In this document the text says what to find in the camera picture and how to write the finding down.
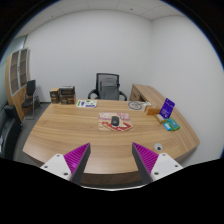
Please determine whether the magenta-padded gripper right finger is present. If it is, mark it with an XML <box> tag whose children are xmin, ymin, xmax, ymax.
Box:
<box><xmin>131</xmin><ymin>142</ymin><xmax>184</xmax><ymax>185</ymax></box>

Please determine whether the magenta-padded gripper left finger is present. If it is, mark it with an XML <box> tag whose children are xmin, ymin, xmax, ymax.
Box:
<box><xmin>40</xmin><ymin>142</ymin><xmax>92</xmax><ymax>185</ymax></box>

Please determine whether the black computer mouse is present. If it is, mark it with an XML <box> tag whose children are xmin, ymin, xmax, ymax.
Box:
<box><xmin>110</xmin><ymin>115</ymin><xmax>120</xmax><ymax>127</ymax></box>

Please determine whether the pink floral printed mouse pad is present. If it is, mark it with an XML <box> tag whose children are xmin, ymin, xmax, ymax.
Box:
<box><xmin>97</xmin><ymin>111</ymin><xmax>134</xmax><ymax>132</ymax></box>

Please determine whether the green packet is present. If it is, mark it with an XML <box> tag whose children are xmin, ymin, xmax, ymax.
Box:
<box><xmin>165</xmin><ymin>117</ymin><xmax>181</xmax><ymax>131</ymax></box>

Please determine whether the small beige box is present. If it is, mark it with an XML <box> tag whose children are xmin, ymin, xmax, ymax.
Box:
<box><xmin>154</xmin><ymin>113</ymin><xmax>166</xmax><ymax>125</ymax></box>

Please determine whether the orange cardboard box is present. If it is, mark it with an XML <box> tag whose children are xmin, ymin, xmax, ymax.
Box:
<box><xmin>144</xmin><ymin>104</ymin><xmax>162</xmax><ymax>117</ymax></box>

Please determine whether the purple upright card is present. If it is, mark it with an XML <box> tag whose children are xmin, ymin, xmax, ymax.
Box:
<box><xmin>159</xmin><ymin>97</ymin><xmax>176</xmax><ymax>120</ymax></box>

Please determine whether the black sofa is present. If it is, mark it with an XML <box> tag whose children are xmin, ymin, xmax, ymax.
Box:
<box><xmin>0</xmin><ymin>104</ymin><xmax>24</xmax><ymax>160</ymax></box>

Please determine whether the white printed leaflet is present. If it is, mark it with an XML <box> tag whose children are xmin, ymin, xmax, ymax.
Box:
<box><xmin>75</xmin><ymin>98</ymin><xmax>98</xmax><ymax>109</ymax></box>

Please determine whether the small dark brown box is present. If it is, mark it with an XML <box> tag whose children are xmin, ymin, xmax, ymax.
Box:
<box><xmin>49</xmin><ymin>87</ymin><xmax>61</xmax><ymax>104</ymax></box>

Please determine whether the large dark brown box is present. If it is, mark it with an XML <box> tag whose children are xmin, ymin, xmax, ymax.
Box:
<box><xmin>58</xmin><ymin>85</ymin><xmax>77</xmax><ymax>106</ymax></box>

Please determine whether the wooden side desk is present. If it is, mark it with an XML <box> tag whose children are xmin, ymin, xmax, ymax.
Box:
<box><xmin>129</xmin><ymin>83</ymin><xmax>168</xmax><ymax>108</ymax></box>

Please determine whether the small black chair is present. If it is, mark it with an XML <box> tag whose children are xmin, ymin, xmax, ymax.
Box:
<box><xmin>21</xmin><ymin>79</ymin><xmax>41</xmax><ymax>120</ymax></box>

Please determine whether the wooden shelf unit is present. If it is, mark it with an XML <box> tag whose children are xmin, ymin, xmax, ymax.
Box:
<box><xmin>4</xmin><ymin>47</ymin><xmax>32</xmax><ymax>121</ymax></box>

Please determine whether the black mesh office chair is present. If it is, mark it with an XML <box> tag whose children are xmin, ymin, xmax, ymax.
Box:
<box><xmin>87</xmin><ymin>72</ymin><xmax>128</xmax><ymax>102</ymax></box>

